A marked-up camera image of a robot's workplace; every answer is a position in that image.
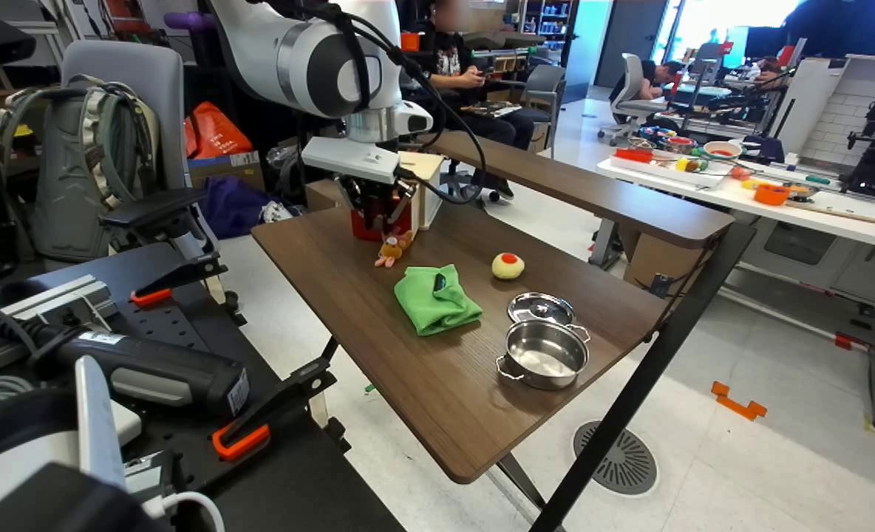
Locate black table frame leg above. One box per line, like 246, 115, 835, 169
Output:
484, 217, 762, 532

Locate orange bag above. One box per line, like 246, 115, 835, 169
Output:
179, 96, 256, 163

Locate grey mesh office chair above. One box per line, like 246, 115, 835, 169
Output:
596, 46, 674, 148

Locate orange small bowl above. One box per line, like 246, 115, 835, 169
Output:
750, 180, 794, 208

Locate steel pot with handles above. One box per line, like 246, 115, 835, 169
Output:
493, 315, 595, 393

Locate white upright post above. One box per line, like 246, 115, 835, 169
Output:
71, 350, 130, 489

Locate orange flat block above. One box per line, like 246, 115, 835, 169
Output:
612, 140, 658, 169

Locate yellow ball with red spot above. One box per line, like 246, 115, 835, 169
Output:
487, 247, 530, 284

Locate small black clamp orange handle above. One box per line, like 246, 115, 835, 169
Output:
126, 250, 229, 312

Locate large black clamp orange handle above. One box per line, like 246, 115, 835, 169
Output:
207, 336, 343, 466

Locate purple cloth bag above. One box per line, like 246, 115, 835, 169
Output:
198, 173, 275, 242

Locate white slatted board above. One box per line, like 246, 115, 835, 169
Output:
799, 49, 875, 171

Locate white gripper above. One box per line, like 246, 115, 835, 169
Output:
297, 133, 416, 239

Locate seated person in black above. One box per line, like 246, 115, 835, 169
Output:
416, 25, 540, 154

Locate round metal floor drain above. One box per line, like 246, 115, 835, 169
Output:
569, 418, 663, 498

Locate orange plush toy animal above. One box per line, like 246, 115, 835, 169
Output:
373, 231, 413, 271

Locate orange floor marker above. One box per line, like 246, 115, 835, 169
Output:
710, 377, 770, 426

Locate long dark wooden bench table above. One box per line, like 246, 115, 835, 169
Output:
426, 127, 738, 244

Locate white work table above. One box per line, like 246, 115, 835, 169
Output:
596, 143, 875, 439

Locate white cable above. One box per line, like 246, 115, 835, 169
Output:
139, 486, 229, 532

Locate steel pot lid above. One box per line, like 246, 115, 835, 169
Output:
501, 288, 577, 327

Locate cardboard box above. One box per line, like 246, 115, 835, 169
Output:
620, 226, 710, 302

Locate green folded cloth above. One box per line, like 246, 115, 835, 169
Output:
391, 259, 484, 338

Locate grey camouflage backpack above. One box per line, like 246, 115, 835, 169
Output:
0, 72, 166, 265

